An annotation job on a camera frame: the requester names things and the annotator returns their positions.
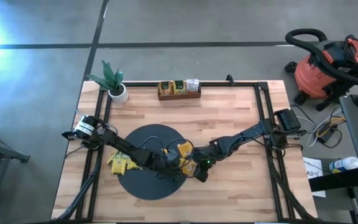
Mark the brown wooden organizer box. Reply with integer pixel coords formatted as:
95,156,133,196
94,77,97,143
157,79,202,101

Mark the round dark woven placemat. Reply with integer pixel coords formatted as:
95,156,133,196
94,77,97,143
117,123,188,201

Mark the dark green tea packet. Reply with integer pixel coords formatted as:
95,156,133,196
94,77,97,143
173,80,187,95

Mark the yellow tea packet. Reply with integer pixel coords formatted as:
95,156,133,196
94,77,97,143
110,158,127,175
126,159,141,170
106,151,121,165

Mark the white paper sheet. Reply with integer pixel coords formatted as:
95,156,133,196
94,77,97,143
303,157,326,198

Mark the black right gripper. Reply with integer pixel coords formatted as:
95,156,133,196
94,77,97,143
193,146,222,184

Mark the black power adapter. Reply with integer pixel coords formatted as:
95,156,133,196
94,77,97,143
317,127,337,142

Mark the orange shop vacuum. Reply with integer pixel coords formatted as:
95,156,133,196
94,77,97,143
283,34,358,111

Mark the green plant in white pot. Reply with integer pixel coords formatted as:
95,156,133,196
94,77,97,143
85,59,129,105

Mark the red shop vacuum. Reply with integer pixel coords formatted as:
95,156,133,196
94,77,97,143
284,27,358,106

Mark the orange white tea packet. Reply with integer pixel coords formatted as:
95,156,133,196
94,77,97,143
186,78,200,93

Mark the white floor cable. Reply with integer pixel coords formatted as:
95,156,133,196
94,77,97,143
293,114,344,147

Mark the white blue spray can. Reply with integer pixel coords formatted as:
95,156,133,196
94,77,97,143
328,156,358,174

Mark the yellow floor cable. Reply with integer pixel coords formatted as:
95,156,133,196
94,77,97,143
317,117,345,138

